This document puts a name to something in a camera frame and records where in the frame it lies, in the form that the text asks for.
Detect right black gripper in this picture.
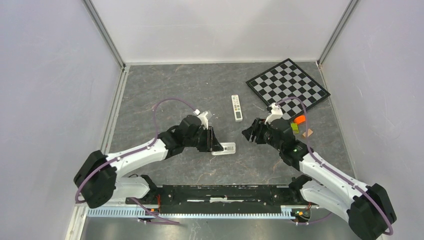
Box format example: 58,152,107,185
241,118,283,152

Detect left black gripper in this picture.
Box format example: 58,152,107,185
184,126,224,152

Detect white remote control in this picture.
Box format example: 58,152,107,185
211,142,236,156

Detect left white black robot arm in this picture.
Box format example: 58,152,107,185
73,112,235,209

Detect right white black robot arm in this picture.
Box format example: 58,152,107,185
242,118,397,240

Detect small white remote with buttons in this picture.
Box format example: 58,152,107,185
231,94,243,122

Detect green orange block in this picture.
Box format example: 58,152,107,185
290,122,299,134

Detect orange curved block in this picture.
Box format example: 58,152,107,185
293,114,307,125

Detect tan wooden block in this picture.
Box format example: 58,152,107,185
302,128,314,138

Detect black white checkerboard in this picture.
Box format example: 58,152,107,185
246,58,331,110

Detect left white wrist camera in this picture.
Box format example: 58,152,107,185
193,109,213,129

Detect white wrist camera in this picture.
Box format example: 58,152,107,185
193,109,213,129
264,102,283,124

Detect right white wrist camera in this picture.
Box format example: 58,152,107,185
264,102,283,124

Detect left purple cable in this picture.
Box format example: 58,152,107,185
74,97,200,205

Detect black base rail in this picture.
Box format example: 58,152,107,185
125,184,315,214

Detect white slotted cable duct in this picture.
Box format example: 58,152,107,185
86,206,306,220

